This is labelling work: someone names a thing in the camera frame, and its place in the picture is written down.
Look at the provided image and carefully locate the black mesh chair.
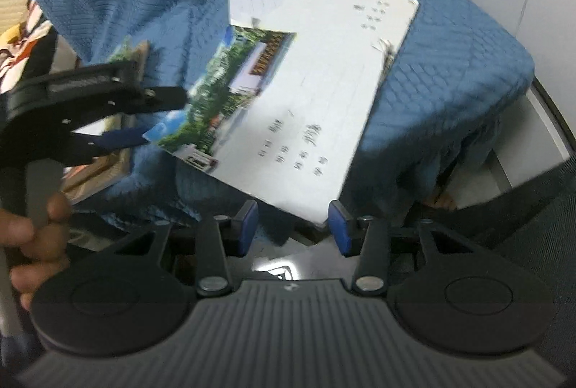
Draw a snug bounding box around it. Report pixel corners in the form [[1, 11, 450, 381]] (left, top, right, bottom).
[[396, 156, 576, 375]]

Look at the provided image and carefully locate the striped blanket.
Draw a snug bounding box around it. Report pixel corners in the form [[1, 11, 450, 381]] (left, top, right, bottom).
[[0, 0, 59, 101]]

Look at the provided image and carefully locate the brown cover book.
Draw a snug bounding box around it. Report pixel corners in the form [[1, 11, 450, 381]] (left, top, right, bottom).
[[63, 145, 131, 204]]

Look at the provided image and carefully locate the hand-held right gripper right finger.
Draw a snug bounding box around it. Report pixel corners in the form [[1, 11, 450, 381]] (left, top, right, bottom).
[[328, 200, 478, 296]]

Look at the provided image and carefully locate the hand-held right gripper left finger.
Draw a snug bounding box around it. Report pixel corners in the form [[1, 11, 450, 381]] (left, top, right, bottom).
[[112, 200, 259, 296]]

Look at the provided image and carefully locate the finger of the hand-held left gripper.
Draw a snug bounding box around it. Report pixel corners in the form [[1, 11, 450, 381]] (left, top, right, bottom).
[[108, 86, 187, 115], [67, 126, 153, 167]]

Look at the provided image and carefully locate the person's left hand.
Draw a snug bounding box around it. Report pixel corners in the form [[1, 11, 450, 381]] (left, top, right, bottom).
[[0, 192, 73, 310]]

